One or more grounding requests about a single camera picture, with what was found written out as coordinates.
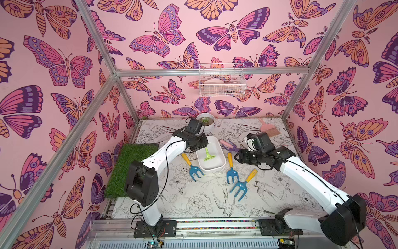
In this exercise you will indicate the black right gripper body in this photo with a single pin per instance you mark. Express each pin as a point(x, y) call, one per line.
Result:
point(241, 155)

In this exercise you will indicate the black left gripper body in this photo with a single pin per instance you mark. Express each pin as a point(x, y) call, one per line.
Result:
point(200, 142)

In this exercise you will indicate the green rake wooden handle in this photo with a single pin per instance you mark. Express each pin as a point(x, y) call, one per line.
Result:
point(208, 155)

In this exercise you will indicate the blue rake yellow handle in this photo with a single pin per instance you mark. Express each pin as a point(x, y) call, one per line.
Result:
point(240, 188)
point(193, 171)
point(232, 175)

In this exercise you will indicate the purple rake pink handle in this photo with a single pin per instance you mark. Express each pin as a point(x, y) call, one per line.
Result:
point(229, 146)

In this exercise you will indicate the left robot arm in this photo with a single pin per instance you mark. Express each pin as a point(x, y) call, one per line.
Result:
point(142, 184)

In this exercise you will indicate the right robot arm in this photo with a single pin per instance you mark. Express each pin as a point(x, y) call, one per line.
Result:
point(344, 215)

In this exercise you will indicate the white storage tray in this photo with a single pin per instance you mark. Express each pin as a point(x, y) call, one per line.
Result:
point(215, 149)

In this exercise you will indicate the white plant pot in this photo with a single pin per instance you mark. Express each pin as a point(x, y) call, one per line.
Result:
point(208, 121)

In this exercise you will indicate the pink hand brush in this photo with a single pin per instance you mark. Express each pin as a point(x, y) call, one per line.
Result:
point(270, 129)

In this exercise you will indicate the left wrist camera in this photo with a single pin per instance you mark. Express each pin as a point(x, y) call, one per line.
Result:
point(195, 127)

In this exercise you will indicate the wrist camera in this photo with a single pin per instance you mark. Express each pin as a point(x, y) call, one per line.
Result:
point(260, 142)
point(195, 127)

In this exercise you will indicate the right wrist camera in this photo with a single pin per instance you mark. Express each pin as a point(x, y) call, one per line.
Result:
point(260, 142)

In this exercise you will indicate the white wire basket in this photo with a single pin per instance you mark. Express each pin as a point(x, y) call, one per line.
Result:
point(221, 81)

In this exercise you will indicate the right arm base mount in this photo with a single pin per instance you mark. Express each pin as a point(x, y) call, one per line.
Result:
point(276, 226)

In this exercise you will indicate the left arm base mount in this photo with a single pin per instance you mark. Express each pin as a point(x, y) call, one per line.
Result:
point(155, 228)

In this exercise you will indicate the aluminium cage frame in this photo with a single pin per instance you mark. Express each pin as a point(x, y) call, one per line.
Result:
point(54, 86)

